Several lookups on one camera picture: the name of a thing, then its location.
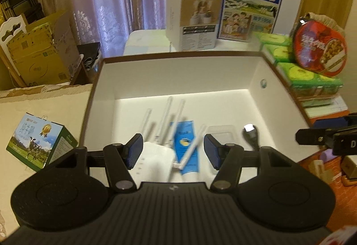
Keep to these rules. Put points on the blue milk carton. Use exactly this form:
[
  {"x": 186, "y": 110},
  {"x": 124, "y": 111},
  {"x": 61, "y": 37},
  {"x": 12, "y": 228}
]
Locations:
[{"x": 251, "y": 2}]

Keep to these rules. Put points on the clear plastic box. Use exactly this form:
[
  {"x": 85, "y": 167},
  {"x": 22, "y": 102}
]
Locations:
[{"x": 221, "y": 132}]

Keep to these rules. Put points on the purple roll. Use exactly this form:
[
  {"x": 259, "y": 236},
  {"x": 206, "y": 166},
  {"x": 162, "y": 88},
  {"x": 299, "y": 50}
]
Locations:
[{"x": 327, "y": 155}]

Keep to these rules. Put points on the brown cardboard box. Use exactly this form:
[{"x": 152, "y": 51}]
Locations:
[{"x": 41, "y": 52}]

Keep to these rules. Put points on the blue and white tube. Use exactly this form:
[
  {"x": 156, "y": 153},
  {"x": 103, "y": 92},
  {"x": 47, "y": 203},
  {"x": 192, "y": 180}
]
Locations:
[{"x": 182, "y": 139}]

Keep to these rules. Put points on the white photo carton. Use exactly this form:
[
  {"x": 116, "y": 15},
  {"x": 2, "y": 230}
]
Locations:
[{"x": 192, "y": 19}]

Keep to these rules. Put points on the green tissue pack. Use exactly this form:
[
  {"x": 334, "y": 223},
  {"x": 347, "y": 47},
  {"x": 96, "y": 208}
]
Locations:
[{"x": 304, "y": 80}]

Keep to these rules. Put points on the white carved chair back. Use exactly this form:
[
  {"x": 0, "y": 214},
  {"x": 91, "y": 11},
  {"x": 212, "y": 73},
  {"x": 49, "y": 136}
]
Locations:
[{"x": 11, "y": 30}]

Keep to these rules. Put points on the black power plug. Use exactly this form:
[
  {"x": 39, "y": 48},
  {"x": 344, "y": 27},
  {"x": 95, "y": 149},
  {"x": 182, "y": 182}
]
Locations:
[{"x": 251, "y": 133}]

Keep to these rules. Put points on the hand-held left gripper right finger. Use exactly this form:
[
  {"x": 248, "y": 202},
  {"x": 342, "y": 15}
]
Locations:
[{"x": 211, "y": 151}]

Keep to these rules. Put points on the woven straw basket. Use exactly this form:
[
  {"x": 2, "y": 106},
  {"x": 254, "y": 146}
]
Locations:
[{"x": 326, "y": 20}]

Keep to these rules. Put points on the white storage bin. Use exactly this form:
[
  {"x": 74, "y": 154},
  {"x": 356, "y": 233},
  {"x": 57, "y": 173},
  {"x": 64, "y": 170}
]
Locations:
[{"x": 178, "y": 77}]

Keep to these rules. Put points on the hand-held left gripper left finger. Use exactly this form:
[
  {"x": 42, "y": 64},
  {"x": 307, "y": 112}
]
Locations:
[{"x": 134, "y": 151}]

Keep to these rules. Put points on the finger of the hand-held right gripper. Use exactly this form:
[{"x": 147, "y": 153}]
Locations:
[
  {"x": 334, "y": 122},
  {"x": 312, "y": 136}
]

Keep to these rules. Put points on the green milk carton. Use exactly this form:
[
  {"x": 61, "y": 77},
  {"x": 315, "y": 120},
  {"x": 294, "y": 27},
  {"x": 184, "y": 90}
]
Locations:
[{"x": 36, "y": 139}]

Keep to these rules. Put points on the white antenna router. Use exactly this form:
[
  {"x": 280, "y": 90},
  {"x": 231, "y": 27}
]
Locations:
[{"x": 156, "y": 155}]

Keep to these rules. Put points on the red oval meal box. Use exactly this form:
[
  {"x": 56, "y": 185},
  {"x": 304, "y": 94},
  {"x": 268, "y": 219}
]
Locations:
[{"x": 320, "y": 46}]

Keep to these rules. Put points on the black paper bag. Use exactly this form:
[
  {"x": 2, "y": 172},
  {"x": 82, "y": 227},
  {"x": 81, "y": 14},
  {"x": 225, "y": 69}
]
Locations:
[{"x": 89, "y": 55}]

